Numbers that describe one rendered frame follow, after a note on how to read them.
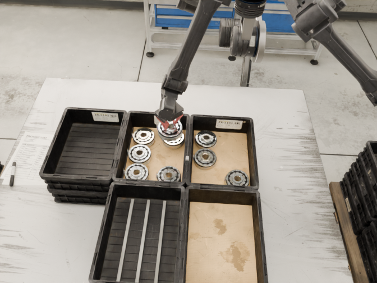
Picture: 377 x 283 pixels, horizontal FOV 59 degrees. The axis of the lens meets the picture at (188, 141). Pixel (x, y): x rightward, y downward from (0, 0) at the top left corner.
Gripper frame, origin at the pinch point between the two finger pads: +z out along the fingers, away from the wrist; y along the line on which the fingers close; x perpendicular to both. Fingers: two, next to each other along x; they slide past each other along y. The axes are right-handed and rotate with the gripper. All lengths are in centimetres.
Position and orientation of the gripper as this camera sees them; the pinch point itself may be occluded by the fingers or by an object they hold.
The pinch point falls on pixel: (169, 125)
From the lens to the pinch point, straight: 139.9
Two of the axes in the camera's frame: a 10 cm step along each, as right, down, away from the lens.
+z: -0.2, 6.1, 7.9
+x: -6.5, -6.1, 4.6
